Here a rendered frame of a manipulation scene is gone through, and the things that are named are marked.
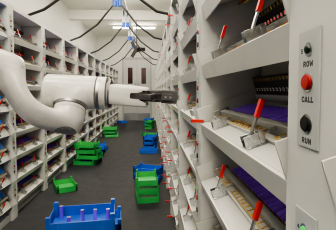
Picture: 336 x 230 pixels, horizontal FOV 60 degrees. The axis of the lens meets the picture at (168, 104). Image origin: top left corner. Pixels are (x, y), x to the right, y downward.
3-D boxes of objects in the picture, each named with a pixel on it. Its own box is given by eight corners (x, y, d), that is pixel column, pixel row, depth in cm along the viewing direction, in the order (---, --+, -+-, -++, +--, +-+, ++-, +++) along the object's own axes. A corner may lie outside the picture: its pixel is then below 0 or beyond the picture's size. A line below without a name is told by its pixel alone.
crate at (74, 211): (45, 236, 128) (44, 218, 127) (54, 217, 148) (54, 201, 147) (114, 231, 133) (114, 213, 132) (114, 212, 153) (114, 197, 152)
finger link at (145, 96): (123, 97, 74) (141, 97, 77) (139, 99, 68) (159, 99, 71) (123, 92, 74) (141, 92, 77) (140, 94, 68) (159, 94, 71)
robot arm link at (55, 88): (92, 101, 69) (97, 70, 74) (34, 98, 68) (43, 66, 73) (96, 117, 76) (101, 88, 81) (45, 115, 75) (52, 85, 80)
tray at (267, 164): (296, 215, 36) (274, 141, 35) (204, 136, 96) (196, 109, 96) (445, 162, 37) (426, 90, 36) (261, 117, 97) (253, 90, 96)
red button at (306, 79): (308, 90, 29) (308, 74, 29) (299, 90, 31) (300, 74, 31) (317, 90, 29) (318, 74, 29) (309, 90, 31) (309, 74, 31)
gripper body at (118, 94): (108, 106, 81) (148, 108, 81) (101, 109, 70) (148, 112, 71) (109, 78, 80) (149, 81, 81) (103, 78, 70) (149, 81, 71)
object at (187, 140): (199, 184, 106) (188, 149, 105) (182, 150, 167) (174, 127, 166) (251, 166, 107) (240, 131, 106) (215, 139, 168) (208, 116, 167)
